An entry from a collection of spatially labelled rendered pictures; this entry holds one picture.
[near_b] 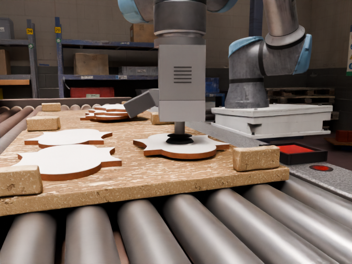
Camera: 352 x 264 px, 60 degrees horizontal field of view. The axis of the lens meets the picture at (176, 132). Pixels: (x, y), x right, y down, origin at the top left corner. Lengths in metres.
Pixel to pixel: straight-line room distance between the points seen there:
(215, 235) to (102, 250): 0.09
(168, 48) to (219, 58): 5.76
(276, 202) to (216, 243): 0.11
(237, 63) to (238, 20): 5.39
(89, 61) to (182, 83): 4.56
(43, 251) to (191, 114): 0.25
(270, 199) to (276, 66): 0.72
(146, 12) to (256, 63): 0.52
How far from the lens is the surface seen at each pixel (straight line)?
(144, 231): 0.27
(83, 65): 4.95
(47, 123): 0.70
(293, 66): 1.02
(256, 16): 5.23
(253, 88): 1.04
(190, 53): 0.42
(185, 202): 0.32
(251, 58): 1.04
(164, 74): 0.42
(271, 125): 0.95
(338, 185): 0.43
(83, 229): 0.28
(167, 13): 0.44
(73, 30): 5.60
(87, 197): 0.32
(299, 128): 1.02
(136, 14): 0.62
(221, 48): 6.20
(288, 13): 0.96
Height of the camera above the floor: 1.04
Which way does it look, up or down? 10 degrees down
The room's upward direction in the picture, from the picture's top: straight up
